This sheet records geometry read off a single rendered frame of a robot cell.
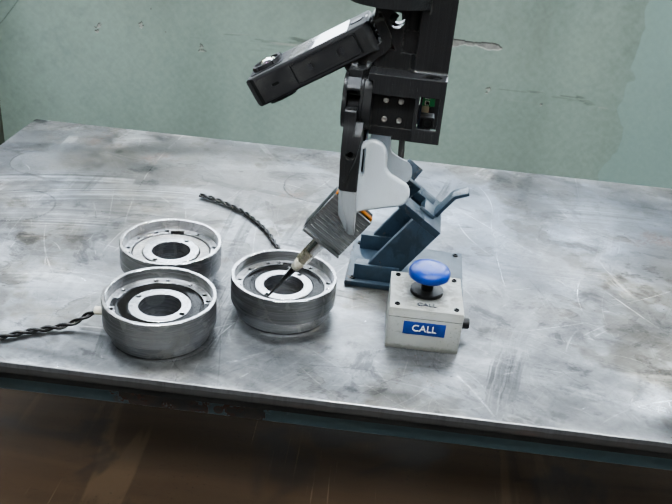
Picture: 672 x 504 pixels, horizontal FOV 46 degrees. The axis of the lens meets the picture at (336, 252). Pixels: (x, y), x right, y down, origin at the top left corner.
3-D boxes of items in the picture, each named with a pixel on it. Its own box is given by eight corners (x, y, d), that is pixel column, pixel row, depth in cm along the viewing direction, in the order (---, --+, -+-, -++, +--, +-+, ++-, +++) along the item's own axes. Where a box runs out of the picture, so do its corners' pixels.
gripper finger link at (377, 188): (401, 253, 67) (415, 148, 64) (332, 244, 68) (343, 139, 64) (403, 240, 70) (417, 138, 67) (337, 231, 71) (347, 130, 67)
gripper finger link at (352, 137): (354, 198, 65) (366, 90, 61) (336, 195, 65) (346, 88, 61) (360, 181, 69) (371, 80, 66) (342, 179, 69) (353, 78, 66)
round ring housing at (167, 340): (222, 305, 80) (222, 270, 78) (209, 367, 71) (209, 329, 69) (117, 298, 80) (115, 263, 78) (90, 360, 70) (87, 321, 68)
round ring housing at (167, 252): (132, 248, 89) (130, 215, 87) (225, 254, 90) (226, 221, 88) (110, 296, 80) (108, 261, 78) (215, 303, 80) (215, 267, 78)
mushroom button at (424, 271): (403, 317, 76) (409, 272, 74) (403, 296, 80) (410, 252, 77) (444, 322, 76) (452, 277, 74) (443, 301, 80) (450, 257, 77)
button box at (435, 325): (384, 346, 76) (390, 303, 74) (386, 308, 82) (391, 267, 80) (468, 356, 76) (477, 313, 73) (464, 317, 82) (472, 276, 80)
